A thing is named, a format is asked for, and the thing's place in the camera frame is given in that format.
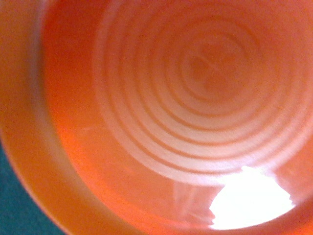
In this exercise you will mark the orange-red plastic plate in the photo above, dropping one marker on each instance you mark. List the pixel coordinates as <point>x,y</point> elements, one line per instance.
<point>161,117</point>

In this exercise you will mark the black tablecloth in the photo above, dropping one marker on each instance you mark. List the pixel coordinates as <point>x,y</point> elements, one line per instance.
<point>19,215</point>

